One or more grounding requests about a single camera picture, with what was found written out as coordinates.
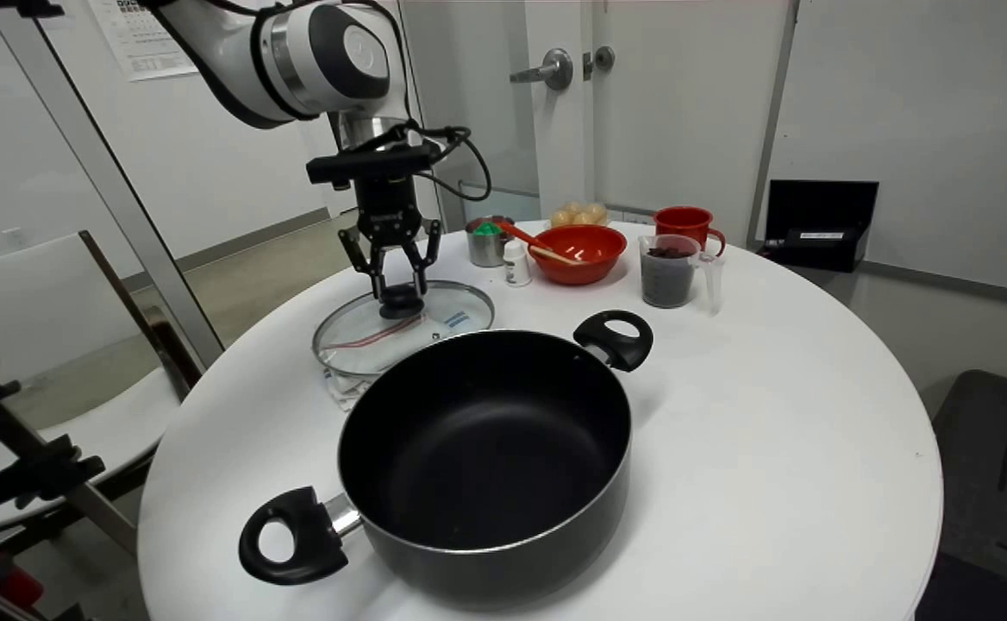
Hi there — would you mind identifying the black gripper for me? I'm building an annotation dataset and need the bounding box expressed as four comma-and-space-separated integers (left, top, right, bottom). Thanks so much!
334, 169, 450, 304

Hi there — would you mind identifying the glass pot lid black knob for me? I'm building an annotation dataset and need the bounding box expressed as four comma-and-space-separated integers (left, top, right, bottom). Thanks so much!
312, 274, 497, 382

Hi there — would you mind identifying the black open marker box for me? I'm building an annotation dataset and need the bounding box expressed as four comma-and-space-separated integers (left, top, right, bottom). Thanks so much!
758, 174, 882, 274

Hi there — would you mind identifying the metal cup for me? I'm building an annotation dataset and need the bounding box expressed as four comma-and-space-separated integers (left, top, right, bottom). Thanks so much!
463, 213, 519, 273

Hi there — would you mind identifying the small white bottle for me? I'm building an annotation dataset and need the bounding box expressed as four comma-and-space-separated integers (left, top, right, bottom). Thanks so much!
499, 236, 534, 289

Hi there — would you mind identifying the wooden spoon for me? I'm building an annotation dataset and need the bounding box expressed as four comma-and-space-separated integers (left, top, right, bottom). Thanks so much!
499, 220, 583, 269

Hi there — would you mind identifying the red bowl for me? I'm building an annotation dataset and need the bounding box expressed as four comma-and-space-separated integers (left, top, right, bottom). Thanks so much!
521, 220, 630, 289

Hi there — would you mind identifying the clear cup with dark contents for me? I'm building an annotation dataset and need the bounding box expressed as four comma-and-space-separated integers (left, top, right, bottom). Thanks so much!
640, 229, 726, 315

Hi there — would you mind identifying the red cup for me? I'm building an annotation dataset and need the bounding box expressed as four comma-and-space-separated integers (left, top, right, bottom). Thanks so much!
651, 202, 729, 262

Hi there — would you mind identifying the grey metal beam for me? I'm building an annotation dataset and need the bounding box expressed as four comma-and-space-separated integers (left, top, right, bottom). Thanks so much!
0, 0, 228, 373

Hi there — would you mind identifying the paper notice on glass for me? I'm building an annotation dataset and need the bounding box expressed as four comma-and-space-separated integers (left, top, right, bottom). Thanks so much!
87, 0, 199, 81

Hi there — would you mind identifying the black hard case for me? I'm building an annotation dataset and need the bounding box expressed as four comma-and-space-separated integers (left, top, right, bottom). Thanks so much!
913, 366, 1007, 621

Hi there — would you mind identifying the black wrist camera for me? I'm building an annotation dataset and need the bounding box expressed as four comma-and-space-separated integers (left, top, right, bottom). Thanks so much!
304, 139, 446, 190

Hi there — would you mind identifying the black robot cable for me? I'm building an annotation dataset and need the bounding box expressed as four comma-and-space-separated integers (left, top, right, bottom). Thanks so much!
404, 117, 497, 206

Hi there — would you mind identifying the black pot with two handles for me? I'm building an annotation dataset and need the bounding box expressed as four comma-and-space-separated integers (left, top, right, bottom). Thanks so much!
236, 305, 657, 591

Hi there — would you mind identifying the silver door lever handle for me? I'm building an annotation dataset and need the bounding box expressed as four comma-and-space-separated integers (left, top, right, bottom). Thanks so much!
509, 45, 575, 96

